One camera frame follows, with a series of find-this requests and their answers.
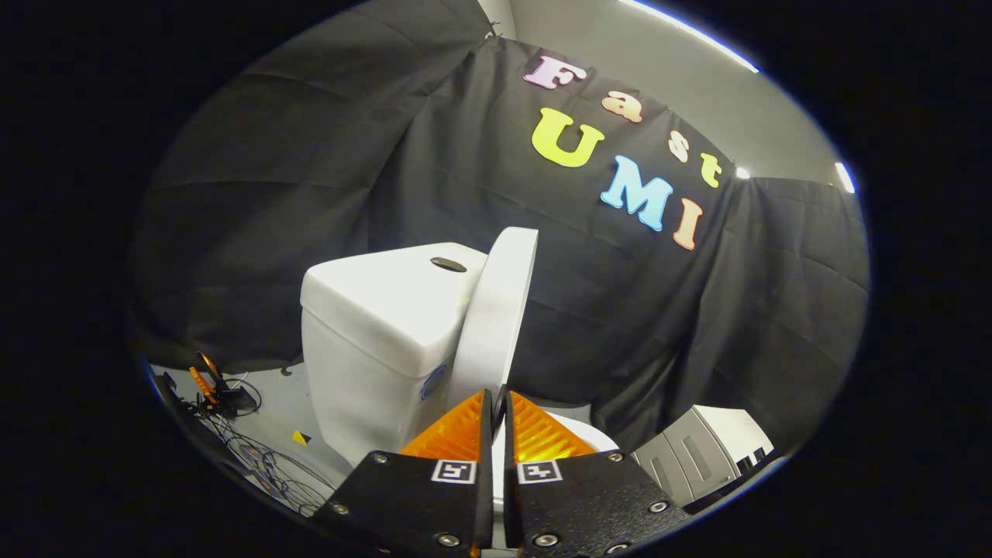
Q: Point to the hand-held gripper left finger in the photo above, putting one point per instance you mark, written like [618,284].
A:
[487,465]

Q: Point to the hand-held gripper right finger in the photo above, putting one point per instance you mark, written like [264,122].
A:
[510,480]

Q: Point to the white toilet lid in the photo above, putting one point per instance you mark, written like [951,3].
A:
[496,310]

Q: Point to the grey panelled cabinet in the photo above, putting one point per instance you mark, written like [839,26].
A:
[697,449]

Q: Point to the dark flush button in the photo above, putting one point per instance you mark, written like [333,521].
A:
[448,264]

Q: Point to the orange and black tool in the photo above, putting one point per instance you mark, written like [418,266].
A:
[213,384]

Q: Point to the black backdrop cloth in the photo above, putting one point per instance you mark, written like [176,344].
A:
[310,155]

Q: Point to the small square ceiling light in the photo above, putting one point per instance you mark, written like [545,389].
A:
[845,177]

